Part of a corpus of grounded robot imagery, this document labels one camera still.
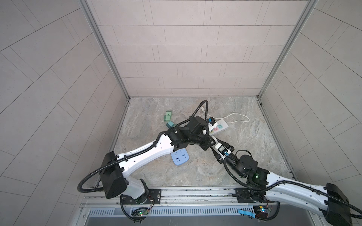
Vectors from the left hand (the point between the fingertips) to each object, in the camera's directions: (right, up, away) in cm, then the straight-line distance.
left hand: (216, 141), depth 70 cm
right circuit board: (+22, -34, -2) cm, 40 cm away
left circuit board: (-37, -32, -5) cm, 49 cm away
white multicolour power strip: (+9, +5, +27) cm, 29 cm away
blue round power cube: (-19, -12, +13) cm, 26 cm away
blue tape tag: (+14, -33, -5) cm, 36 cm away
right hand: (-1, -1, +2) cm, 2 cm away
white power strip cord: (+19, +7, +32) cm, 38 cm away
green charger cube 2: (-29, +9, +32) cm, 44 cm away
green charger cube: (-29, +13, +35) cm, 47 cm away
